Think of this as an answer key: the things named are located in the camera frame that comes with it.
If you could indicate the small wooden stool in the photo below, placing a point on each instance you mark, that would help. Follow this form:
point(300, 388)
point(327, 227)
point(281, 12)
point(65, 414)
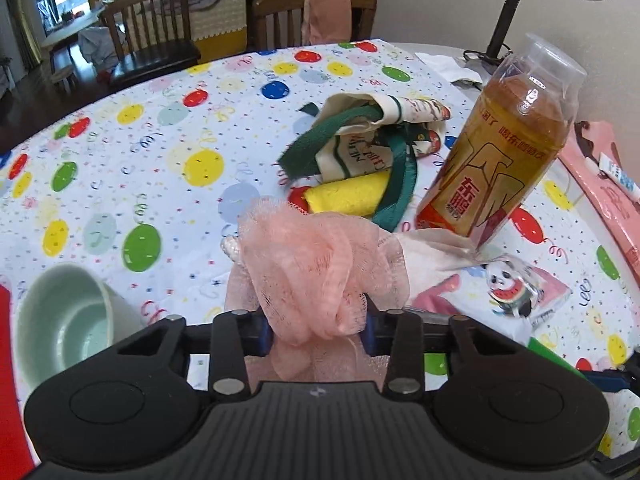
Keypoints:
point(62, 76)

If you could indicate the pink bath loofah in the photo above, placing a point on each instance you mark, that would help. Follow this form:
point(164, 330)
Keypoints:
point(310, 270)

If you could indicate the balloon print tablecloth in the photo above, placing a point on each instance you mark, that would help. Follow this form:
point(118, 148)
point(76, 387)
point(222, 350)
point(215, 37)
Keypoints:
point(150, 170)

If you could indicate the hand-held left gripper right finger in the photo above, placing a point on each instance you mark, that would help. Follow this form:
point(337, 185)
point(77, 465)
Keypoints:
point(369, 332)

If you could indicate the grey curtain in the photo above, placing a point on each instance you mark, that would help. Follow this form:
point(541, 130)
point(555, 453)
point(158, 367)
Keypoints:
point(20, 20)

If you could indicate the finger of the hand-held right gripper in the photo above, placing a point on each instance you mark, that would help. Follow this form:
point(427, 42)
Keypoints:
point(610, 380)

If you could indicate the wooden slat-back chair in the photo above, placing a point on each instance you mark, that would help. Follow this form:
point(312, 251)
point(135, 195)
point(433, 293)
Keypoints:
point(150, 60)

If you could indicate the grey cloth pile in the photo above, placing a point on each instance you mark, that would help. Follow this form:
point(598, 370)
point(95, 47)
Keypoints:
point(95, 42)

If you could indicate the white tube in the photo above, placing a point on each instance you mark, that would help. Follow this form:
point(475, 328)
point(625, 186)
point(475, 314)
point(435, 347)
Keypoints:
point(620, 175)

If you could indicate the printed cloth bag green ribbon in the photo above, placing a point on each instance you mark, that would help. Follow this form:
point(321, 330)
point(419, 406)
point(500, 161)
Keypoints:
point(350, 155)

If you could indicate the pale green ceramic cup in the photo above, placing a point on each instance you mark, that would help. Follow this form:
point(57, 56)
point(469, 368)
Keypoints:
point(55, 320)

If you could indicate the pink towel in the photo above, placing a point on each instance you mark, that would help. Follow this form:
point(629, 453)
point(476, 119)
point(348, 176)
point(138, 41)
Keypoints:
point(327, 10)

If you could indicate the orange drink bottle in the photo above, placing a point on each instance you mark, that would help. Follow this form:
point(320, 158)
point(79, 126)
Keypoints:
point(500, 160)

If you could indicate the red cardboard box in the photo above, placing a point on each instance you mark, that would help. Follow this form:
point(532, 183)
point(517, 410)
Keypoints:
point(10, 385)

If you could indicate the white tissue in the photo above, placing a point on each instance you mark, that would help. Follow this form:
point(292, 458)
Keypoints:
point(440, 62)

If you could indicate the panda print snack packet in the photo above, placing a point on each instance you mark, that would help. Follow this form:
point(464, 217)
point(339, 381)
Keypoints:
point(510, 290)

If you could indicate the yellow cloth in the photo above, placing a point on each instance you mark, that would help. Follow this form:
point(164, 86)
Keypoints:
point(345, 195)

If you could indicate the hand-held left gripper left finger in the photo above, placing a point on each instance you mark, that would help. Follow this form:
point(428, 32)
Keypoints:
point(265, 335)

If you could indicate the sofa with cream cover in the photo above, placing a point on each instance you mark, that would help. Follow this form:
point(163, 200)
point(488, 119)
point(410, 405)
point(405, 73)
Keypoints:
point(220, 20)

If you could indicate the low coffee table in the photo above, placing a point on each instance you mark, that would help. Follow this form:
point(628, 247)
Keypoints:
point(70, 30)

